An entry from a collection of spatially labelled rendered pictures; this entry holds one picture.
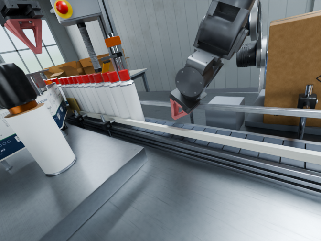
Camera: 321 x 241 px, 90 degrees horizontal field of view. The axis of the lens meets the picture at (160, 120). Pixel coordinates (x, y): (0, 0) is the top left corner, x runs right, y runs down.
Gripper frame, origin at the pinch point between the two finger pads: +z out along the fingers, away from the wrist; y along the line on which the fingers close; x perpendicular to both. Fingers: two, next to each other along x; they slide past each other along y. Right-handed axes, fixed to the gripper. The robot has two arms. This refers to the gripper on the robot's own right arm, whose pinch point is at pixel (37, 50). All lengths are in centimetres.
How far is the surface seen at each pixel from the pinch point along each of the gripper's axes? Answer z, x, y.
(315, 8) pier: 8, 273, 70
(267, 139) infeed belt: 31, 21, 49
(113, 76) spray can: 11.9, 17.8, 3.2
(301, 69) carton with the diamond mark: 18, 33, 54
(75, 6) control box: -13.7, 24.2, -14.3
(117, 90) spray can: 16.6, 17.0, 3.6
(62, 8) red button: -13.1, 19.0, -14.4
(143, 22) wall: -38, 273, -189
